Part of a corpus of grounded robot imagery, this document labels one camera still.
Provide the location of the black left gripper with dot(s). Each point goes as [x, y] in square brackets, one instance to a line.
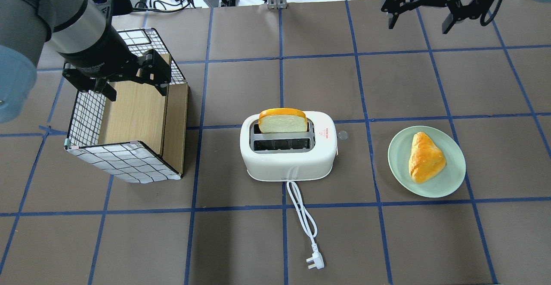
[100, 53]

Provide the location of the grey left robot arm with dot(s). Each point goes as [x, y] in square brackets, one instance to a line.
[81, 32]

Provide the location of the white two-slot toaster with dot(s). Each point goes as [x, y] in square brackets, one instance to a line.
[298, 156]

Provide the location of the grid-patterned wooden box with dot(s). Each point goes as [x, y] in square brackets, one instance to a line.
[139, 137]

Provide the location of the toast bread slice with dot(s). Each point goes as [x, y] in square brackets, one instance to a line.
[282, 120]

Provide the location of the golden triangular pastry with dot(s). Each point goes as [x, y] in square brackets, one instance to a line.
[426, 160]

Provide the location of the light green plate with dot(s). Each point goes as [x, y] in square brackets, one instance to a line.
[446, 181]

